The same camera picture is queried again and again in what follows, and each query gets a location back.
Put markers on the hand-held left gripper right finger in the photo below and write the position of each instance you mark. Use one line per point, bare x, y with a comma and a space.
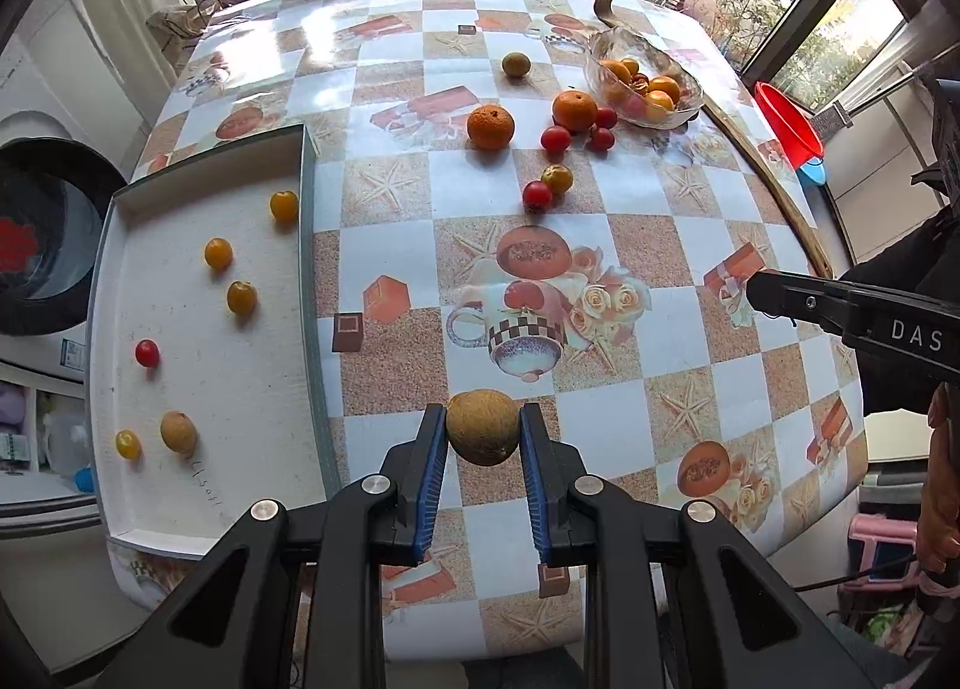
536, 486

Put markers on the large orange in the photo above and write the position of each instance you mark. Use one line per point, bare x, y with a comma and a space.
616, 71
574, 110
660, 102
664, 87

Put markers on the large brown round fruit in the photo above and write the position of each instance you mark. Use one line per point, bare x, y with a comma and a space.
484, 426

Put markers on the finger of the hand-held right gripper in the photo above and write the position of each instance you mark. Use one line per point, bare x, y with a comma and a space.
787, 299

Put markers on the rough small mandarin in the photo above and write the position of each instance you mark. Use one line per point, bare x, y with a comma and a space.
490, 126

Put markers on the white shallow tray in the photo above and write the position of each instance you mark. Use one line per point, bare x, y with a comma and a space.
210, 374

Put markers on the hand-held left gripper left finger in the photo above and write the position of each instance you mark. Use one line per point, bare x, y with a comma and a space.
431, 486

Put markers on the white washing machine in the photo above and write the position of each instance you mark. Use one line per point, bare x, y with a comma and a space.
45, 239

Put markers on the pink plastic stool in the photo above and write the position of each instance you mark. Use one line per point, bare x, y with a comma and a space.
881, 554

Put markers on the red plastic bucket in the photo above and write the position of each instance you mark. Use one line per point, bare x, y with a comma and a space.
787, 122

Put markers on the small brown round fruit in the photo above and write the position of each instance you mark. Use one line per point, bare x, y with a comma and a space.
178, 432
516, 64

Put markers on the long wooden board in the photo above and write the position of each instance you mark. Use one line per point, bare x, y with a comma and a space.
757, 164

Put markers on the clear glass bowl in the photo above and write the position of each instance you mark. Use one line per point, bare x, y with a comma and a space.
679, 70

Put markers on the dark clothing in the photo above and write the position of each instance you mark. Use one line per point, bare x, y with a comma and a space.
907, 246

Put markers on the blue plastic basin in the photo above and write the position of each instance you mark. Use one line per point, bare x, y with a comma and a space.
814, 173

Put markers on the yellow cherry tomato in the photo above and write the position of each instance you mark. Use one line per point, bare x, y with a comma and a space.
241, 297
127, 444
630, 65
556, 179
218, 253
283, 206

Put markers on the person's right forearm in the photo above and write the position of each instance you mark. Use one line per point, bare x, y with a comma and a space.
941, 486

